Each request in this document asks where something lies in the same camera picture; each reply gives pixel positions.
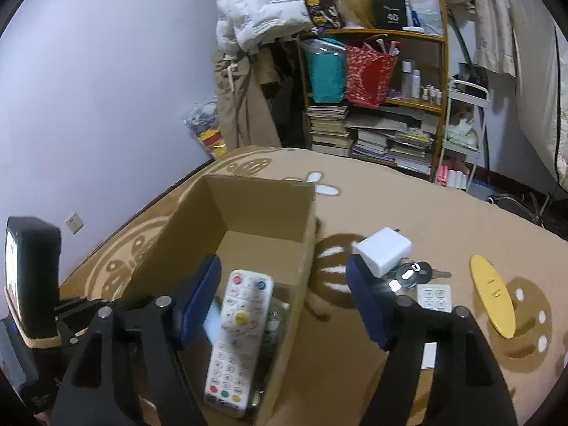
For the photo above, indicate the dark pole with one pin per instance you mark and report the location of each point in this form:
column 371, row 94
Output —
column 483, row 142

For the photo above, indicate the green tissue pack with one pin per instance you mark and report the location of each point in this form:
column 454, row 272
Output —
column 461, row 138

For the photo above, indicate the clear bag of toys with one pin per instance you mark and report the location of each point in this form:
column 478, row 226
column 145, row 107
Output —
column 206, row 128

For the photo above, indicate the pink rolls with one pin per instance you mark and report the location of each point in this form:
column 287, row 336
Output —
column 442, row 175

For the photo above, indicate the white paper rolls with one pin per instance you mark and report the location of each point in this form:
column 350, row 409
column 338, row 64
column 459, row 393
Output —
column 457, row 181

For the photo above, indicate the cardboard box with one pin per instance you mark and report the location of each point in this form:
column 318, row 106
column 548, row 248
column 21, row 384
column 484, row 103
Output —
column 262, row 213

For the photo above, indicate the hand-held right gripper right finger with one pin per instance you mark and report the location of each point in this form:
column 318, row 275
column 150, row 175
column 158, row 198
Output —
column 368, row 306

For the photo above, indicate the short white remote control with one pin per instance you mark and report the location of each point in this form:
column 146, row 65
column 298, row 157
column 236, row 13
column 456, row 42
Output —
column 435, row 297

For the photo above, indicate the blond wig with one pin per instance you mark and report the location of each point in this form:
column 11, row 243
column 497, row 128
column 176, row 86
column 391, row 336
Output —
column 355, row 4

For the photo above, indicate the white wall socket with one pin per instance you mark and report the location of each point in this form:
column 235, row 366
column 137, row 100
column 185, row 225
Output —
column 74, row 222

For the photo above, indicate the teal bag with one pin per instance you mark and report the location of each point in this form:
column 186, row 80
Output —
column 326, row 80

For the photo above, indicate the black cartoon print bag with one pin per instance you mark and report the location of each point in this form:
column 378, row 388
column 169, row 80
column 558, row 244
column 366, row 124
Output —
column 319, row 4

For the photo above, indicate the wooden bookshelf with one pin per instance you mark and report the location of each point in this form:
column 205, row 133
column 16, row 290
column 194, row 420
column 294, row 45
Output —
column 377, row 32

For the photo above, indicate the white lotion bottle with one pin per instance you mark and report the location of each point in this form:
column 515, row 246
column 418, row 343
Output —
column 416, row 85

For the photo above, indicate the red gift bag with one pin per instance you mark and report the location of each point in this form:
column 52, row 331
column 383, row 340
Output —
column 366, row 80

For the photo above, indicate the black box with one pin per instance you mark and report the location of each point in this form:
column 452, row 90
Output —
column 389, row 13

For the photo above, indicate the dark hanging clothes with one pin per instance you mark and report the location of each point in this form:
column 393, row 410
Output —
column 284, row 111

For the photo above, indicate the stack of books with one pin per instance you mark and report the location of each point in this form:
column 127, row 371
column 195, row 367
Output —
column 328, row 131

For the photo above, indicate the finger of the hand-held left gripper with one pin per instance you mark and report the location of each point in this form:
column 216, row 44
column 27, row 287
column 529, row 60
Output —
column 71, row 335
column 75, row 305

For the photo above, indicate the long white remote control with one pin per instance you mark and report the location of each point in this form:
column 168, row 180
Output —
column 235, row 346

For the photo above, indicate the brown and white plush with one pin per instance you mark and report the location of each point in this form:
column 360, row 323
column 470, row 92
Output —
column 466, row 115

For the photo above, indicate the beige printed blanket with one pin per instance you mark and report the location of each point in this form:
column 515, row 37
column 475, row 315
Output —
column 421, row 213

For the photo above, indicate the pile of books and papers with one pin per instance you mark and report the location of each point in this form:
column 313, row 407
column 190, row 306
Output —
column 395, row 146

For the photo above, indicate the white trolley cart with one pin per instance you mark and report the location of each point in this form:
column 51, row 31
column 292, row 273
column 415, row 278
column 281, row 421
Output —
column 470, row 98

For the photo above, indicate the beige hanging coat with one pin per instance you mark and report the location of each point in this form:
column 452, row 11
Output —
column 244, row 106

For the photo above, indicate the yellow oval plastic plate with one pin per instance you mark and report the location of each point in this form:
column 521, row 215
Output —
column 492, row 293

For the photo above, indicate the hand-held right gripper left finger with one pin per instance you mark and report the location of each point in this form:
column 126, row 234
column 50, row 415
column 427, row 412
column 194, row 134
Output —
column 202, row 301

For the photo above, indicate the beige curtain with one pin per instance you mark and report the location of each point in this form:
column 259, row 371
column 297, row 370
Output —
column 492, row 31

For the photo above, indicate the black key fob bunch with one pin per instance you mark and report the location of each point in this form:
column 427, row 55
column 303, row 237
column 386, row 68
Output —
column 415, row 270

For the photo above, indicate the cream office chair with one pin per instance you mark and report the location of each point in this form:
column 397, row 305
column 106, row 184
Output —
column 541, row 97

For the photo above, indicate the white plastic bag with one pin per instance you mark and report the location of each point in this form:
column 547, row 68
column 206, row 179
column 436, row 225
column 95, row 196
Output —
column 421, row 0

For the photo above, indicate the white puffer jacket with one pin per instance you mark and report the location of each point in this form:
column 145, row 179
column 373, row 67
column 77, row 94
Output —
column 257, row 9

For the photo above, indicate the white charger adapter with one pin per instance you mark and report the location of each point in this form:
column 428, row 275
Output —
column 381, row 250

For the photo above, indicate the black item on trolley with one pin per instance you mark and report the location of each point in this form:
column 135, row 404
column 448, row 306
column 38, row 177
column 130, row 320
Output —
column 472, row 79

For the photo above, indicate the tall white bottle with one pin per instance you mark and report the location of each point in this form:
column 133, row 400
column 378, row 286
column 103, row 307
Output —
column 406, row 80

